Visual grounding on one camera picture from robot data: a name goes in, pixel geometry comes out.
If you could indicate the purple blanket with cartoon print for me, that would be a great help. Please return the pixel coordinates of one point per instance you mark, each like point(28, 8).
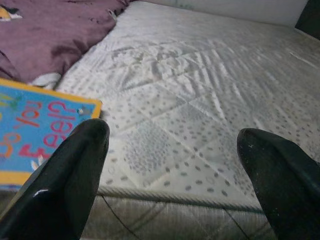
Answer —
point(50, 37)

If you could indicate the white printed cloth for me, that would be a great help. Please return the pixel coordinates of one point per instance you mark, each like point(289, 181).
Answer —
point(47, 80)

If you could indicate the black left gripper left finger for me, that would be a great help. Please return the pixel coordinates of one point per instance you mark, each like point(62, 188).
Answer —
point(55, 187)

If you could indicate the black tufted headboard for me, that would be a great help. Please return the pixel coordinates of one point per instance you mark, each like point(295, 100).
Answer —
point(310, 17)

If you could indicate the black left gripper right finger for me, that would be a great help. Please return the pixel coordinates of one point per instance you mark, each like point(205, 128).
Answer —
point(282, 187)

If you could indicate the white quilted mattress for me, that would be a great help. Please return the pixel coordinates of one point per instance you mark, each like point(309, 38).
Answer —
point(187, 100)

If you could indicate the blue yellow-bordered children's book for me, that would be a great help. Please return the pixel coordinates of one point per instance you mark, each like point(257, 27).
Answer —
point(30, 125)

